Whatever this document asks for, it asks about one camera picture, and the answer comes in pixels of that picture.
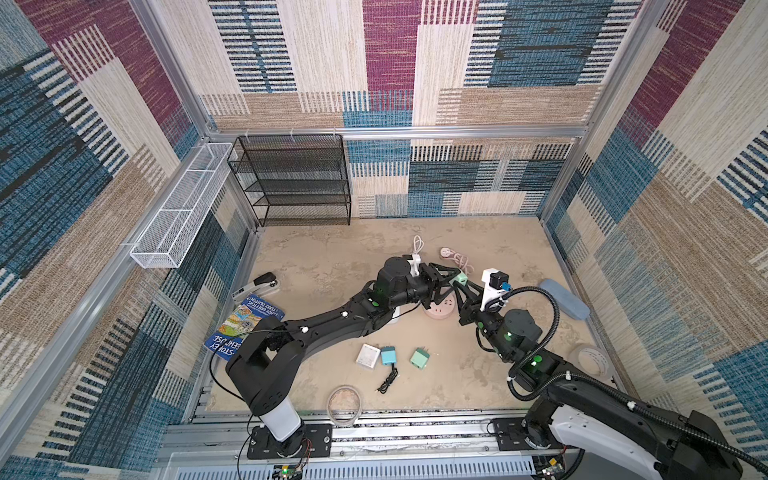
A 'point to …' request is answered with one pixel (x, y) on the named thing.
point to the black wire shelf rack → (294, 180)
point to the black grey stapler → (262, 286)
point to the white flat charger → (368, 356)
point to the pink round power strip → (443, 309)
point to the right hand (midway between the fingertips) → (456, 286)
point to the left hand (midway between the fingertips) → (464, 274)
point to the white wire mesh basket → (166, 240)
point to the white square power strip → (396, 312)
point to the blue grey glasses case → (567, 301)
